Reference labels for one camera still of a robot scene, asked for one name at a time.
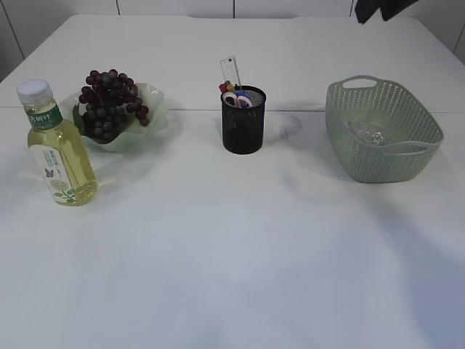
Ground yellow tea bottle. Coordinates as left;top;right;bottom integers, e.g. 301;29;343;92
17;79;97;206

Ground pink purple capped scissors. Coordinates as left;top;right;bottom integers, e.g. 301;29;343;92
222;92;238;108

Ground clear plastic sheet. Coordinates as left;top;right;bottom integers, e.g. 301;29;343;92
348;120;387;146

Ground blue capped scissors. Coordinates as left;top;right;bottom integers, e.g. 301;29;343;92
235;92;253;109

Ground purple grape bunch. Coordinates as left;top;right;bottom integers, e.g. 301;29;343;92
73;69;150;144

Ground green wavy glass plate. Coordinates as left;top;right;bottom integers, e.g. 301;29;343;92
59;82;171;153

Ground black mesh pen holder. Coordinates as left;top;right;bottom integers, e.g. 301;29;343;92
220;85;267;155

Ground green plastic woven basket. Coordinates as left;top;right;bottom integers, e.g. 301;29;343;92
325;76;444;183

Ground clear plastic ruler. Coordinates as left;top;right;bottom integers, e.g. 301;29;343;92
220;56;241;86

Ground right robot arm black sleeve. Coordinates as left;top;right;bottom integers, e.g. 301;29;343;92
355;0;418;24

